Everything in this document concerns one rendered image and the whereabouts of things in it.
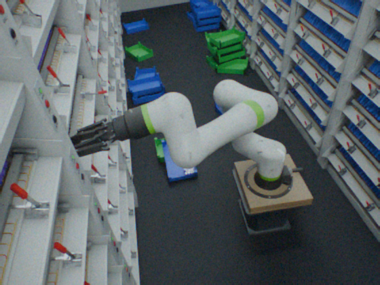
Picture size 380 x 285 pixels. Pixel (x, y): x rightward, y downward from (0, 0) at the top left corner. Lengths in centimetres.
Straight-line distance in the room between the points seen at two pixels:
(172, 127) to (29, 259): 49
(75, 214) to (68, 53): 59
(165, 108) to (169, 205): 125
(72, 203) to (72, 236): 9
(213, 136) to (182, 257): 104
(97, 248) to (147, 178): 123
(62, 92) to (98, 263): 52
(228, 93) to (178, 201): 101
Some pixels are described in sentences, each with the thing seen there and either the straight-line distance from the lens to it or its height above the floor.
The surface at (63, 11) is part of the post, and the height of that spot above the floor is 127.
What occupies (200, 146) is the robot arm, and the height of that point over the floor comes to 102.
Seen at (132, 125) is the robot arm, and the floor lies 111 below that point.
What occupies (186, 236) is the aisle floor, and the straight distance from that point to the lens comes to 193.
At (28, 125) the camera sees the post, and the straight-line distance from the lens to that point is 73.
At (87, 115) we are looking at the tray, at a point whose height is 98.
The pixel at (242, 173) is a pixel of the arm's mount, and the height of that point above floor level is 34.
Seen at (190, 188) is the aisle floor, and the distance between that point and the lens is 213.
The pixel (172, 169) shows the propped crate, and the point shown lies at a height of 3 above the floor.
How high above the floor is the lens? 166
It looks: 43 degrees down
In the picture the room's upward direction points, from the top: 7 degrees counter-clockwise
